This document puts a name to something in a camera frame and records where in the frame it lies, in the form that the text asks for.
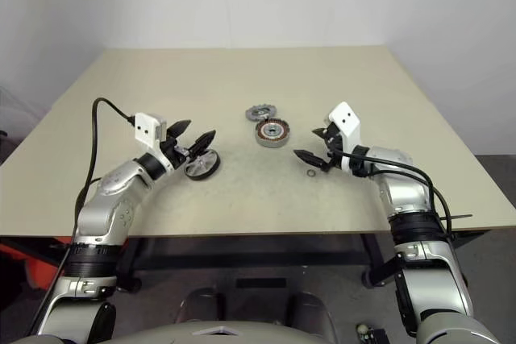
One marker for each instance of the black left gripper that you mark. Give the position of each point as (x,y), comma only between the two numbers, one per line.
(174,150)

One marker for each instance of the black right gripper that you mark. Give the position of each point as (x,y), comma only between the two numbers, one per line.
(334,146)

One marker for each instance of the silver spoked rotor wheel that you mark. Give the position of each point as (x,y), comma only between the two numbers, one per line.
(201,167)

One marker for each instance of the copper wound motor stator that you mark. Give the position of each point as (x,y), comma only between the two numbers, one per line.
(272,132)

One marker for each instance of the grey toothed gear plate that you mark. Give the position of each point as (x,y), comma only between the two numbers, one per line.
(260,112)

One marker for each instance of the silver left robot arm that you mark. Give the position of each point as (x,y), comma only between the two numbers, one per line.
(109,199)

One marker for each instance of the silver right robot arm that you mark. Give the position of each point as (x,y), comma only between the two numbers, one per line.
(403,191)

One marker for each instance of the black table caster wheel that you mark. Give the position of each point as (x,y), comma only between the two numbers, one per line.
(371,279)
(135,284)

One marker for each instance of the black zip tie tail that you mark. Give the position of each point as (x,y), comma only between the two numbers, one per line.
(459,216)

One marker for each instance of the dark rounded shape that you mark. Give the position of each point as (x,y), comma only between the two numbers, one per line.
(201,303)
(310,307)

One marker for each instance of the small green black device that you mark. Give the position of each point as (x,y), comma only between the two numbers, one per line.
(373,336)

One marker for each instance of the grey robot torso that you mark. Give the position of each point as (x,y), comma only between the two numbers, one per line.
(161,334)

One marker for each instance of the orange object under table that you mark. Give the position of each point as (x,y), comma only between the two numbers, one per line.
(40,273)

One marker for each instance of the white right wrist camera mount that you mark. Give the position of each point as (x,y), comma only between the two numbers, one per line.
(344,118)

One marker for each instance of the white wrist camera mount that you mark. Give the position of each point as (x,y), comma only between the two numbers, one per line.
(144,126)
(344,118)

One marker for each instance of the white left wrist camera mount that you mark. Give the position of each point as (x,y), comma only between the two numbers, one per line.
(144,126)

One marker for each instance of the black metal table frame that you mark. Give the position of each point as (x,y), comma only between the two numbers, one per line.
(242,251)

